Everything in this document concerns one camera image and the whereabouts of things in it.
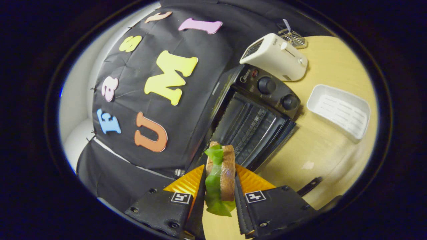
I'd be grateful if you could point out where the bread and lettuce sandwich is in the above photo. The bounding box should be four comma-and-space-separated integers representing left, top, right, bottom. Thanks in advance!
204, 141, 237, 217

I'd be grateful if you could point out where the white toaster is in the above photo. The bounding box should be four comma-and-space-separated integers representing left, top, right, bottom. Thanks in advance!
240, 33, 308, 82

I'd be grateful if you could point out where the metal oven rack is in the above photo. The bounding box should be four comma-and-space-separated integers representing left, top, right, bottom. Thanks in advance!
222, 97, 287, 164

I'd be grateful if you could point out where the black electric oven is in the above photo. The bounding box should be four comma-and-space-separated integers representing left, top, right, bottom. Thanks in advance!
187, 64, 324, 198

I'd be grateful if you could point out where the metal wire basket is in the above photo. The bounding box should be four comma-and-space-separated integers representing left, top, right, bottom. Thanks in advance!
279, 29, 308, 49

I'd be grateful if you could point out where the white plastic tray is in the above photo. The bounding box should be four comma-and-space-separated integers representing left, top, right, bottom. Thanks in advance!
306, 84, 371, 140

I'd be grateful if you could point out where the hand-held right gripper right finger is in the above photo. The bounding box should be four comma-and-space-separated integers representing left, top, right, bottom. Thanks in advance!
234, 163, 317, 239

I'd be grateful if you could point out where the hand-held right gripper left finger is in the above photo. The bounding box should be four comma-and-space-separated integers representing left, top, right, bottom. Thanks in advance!
125, 164, 206, 239

